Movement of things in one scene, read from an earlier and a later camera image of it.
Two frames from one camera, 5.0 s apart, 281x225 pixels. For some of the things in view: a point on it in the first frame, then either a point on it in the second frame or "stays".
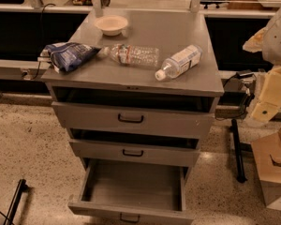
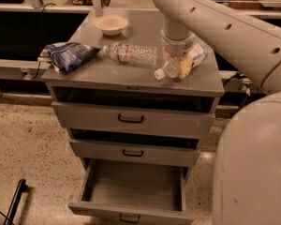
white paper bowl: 111,25 stays
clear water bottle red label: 130,54 stays
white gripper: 278,39 to 177,48
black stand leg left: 22,187 stays
